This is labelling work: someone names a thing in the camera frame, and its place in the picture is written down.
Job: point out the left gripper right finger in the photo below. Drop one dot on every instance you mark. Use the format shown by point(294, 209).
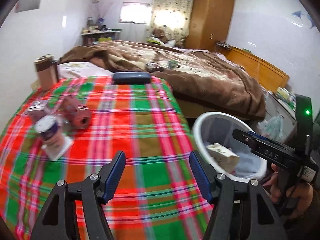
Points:
point(240, 210)

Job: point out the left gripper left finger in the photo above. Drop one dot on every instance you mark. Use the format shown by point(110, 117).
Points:
point(57, 218)

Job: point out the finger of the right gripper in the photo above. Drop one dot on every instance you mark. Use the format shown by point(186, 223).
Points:
point(240, 136)
point(260, 137)

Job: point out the white paper bag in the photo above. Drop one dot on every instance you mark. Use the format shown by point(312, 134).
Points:
point(226, 158)

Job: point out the white yogurt cup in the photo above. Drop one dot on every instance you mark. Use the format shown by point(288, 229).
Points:
point(55, 142)

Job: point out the red drink can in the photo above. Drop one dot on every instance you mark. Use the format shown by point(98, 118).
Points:
point(77, 113)

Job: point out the purple milk carton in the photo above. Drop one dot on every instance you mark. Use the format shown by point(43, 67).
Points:
point(38, 110)

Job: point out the white round trash bin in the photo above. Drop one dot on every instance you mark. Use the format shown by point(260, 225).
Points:
point(217, 127)

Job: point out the right hand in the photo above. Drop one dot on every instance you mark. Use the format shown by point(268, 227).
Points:
point(303, 192)

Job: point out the white plastic bag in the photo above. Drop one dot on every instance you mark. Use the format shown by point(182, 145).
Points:
point(272, 129)

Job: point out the white bedside cabinet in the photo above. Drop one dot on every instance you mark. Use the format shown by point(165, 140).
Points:
point(274, 106)

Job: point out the wooden headboard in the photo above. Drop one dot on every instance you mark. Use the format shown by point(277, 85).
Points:
point(268, 75)

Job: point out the brown bed blanket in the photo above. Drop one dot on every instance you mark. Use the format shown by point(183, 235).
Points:
point(202, 78)

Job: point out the plaid tablecloth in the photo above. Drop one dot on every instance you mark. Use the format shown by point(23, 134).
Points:
point(157, 196)

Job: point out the green small box on bed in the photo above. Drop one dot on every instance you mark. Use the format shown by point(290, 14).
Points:
point(172, 65)

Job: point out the wooden wardrobe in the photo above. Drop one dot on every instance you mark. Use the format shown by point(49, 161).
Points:
point(209, 23)

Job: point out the teddy bear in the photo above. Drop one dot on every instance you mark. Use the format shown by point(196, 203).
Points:
point(160, 34)

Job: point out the dark blue glasses case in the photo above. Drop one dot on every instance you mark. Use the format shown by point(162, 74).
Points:
point(131, 78)

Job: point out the white floral pillow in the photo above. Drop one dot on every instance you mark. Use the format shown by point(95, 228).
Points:
point(73, 70)

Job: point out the patterned window curtain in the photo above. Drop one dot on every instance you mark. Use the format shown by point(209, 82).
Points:
point(173, 16)

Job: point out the brown beige thermos mug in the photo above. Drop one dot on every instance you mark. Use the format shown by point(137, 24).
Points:
point(47, 71)

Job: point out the cluttered shelf desk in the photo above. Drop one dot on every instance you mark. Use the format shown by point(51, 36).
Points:
point(94, 33)

